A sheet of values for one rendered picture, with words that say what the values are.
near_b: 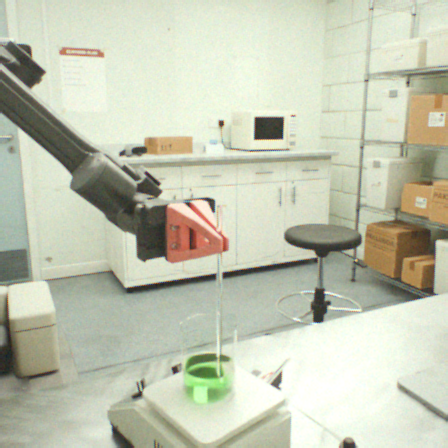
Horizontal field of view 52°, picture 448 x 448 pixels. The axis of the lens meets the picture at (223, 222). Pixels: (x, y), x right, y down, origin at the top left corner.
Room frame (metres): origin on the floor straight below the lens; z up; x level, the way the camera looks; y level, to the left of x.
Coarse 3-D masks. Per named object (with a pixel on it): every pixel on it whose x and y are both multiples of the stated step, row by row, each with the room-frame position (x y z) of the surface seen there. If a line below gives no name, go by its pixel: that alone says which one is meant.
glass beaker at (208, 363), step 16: (192, 320) 0.47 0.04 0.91; (208, 320) 0.48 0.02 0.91; (224, 320) 0.48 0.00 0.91; (192, 336) 0.47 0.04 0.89; (208, 336) 0.48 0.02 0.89; (224, 336) 0.48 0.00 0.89; (192, 352) 0.43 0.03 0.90; (208, 352) 0.42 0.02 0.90; (224, 352) 0.43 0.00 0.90; (192, 368) 0.43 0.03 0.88; (208, 368) 0.42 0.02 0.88; (224, 368) 0.43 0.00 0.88; (192, 384) 0.43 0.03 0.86; (208, 384) 0.42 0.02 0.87; (224, 384) 0.43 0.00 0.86; (192, 400) 0.43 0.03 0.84; (208, 400) 0.42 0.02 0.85; (224, 400) 0.43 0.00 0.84
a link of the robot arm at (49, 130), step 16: (0, 64) 0.62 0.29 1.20; (0, 80) 0.60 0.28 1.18; (16, 80) 0.61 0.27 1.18; (0, 96) 0.60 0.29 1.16; (16, 96) 0.61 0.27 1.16; (32, 96) 0.61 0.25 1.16; (16, 112) 0.61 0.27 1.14; (32, 112) 0.61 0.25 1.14; (48, 112) 0.62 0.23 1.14; (32, 128) 0.61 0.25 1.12; (48, 128) 0.61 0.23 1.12; (64, 128) 0.62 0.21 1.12; (48, 144) 0.61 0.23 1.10; (64, 144) 0.61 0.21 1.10; (80, 144) 0.62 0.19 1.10; (64, 160) 0.62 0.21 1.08; (80, 160) 0.62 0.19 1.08; (112, 160) 0.63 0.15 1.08
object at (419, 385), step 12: (420, 372) 0.62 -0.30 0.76; (432, 372) 0.62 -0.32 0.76; (444, 372) 0.62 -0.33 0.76; (408, 384) 0.59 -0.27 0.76; (420, 384) 0.59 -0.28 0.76; (432, 384) 0.59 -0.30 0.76; (444, 384) 0.59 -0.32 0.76; (420, 396) 0.56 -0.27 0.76; (432, 396) 0.56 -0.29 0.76; (444, 396) 0.56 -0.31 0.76; (432, 408) 0.54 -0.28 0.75; (444, 408) 0.53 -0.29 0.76
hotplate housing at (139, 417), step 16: (144, 400) 0.47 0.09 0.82; (112, 416) 0.50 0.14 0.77; (128, 416) 0.47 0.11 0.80; (144, 416) 0.44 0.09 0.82; (160, 416) 0.43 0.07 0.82; (272, 416) 0.43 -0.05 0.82; (288, 416) 0.44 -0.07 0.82; (128, 432) 0.47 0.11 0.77; (144, 432) 0.44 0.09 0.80; (160, 432) 0.41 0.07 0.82; (176, 432) 0.41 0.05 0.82; (240, 432) 0.41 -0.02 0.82; (256, 432) 0.41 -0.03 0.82; (272, 432) 0.42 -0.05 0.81; (288, 432) 0.44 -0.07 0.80
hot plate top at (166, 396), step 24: (168, 384) 0.47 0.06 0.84; (240, 384) 0.47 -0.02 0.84; (264, 384) 0.47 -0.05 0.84; (168, 408) 0.42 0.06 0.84; (192, 408) 0.42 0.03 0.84; (216, 408) 0.42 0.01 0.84; (240, 408) 0.42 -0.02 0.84; (264, 408) 0.42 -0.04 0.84; (192, 432) 0.39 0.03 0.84; (216, 432) 0.39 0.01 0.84
